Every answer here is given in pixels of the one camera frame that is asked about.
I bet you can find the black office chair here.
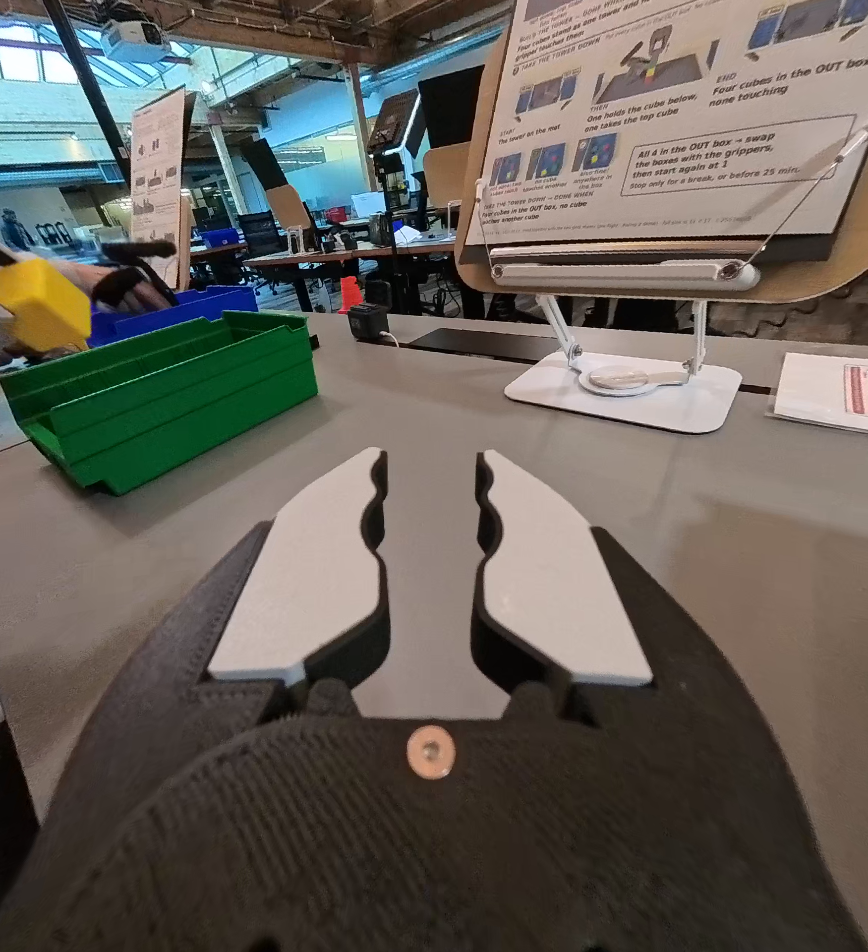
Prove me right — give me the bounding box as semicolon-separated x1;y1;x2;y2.
236;210;286;263

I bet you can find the person's left hand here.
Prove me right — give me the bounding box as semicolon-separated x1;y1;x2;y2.
53;253;179;313

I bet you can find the grey desk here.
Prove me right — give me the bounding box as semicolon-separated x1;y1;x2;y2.
0;311;868;952

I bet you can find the laminated paper sheet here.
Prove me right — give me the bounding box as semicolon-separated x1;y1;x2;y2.
764;352;868;440

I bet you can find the blue plastic bin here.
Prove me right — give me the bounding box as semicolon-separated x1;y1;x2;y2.
86;286;260;349

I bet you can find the yellow cube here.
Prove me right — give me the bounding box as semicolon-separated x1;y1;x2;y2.
0;259;94;352

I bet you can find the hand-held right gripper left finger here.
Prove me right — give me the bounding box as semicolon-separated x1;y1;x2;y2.
205;446;392;696

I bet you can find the white ceiling projector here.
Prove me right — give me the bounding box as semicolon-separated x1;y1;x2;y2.
99;18;174;64

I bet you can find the cardboard instruction board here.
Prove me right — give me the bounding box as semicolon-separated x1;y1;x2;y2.
130;85;198;291

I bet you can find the black diagonal support pole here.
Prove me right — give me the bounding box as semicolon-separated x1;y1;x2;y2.
42;0;133;183

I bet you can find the black power adapter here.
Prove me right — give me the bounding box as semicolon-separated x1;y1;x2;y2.
347;301;392;343

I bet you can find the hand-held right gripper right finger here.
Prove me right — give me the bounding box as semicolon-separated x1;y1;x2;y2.
472;448;655;689

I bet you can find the printed instruction sheet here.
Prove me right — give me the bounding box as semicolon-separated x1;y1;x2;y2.
465;0;868;246

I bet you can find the green plastic bin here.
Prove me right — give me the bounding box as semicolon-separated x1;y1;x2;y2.
0;310;321;496

